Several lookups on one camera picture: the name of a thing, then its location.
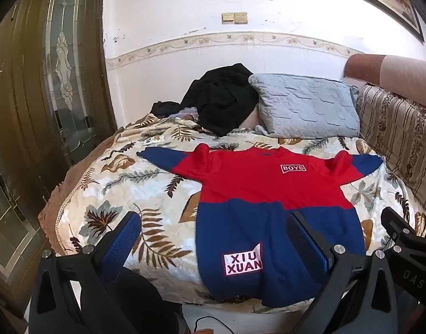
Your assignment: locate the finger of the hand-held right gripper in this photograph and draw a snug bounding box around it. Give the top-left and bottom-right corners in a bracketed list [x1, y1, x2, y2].
[380, 207, 426, 248]

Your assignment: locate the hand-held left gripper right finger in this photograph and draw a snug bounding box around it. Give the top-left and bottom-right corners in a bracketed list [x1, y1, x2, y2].
[286, 211, 400, 334]

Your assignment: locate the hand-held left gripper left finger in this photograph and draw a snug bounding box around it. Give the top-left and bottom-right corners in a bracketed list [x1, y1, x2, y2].
[29, 212, 142, 334]

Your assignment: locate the red and blue sweater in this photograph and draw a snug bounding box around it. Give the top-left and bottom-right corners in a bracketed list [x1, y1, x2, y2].
[136, 144, 385, 309]

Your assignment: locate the leaf print bed blanket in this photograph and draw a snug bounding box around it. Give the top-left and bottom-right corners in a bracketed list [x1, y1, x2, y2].
[55, 114, 426, 314]

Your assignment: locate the person's dark clothing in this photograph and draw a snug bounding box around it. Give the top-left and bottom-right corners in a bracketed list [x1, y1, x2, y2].
[80, 276, 184, 334]

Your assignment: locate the brown lace-edged bed cover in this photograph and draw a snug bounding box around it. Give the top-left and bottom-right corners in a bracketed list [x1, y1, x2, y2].
[37, 125, 125, 256]

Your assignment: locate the striped floral headboard cushion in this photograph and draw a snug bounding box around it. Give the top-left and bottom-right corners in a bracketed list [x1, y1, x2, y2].
[355, 84, 426, 211]

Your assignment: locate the beige pillow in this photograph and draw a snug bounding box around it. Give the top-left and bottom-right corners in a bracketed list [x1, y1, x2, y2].
[239, 106, 266, 130]

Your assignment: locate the grey quilted pillow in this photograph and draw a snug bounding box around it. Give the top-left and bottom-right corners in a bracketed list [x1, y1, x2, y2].
[248, 73, 361, 139]

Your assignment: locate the small dark cloth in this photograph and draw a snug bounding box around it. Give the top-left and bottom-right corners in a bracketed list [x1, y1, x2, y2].
[150, 101, 182, 117]

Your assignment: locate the purple cloth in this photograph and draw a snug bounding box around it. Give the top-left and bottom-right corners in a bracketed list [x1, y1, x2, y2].
[175, 109, 200, 121]

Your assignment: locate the brown pink bolster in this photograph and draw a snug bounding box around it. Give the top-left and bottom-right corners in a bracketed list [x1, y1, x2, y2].
[343, 54, 426, 93]

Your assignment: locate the black garment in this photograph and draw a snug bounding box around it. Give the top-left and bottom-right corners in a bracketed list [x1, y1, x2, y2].
[180, 63, 259, 137]

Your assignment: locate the brown door with glass panel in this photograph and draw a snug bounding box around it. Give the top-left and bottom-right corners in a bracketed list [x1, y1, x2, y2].
[0, 0, 118, 317]

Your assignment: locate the black cable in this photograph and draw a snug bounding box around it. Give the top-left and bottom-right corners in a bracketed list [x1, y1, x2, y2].
[193, 316, 234, 334]

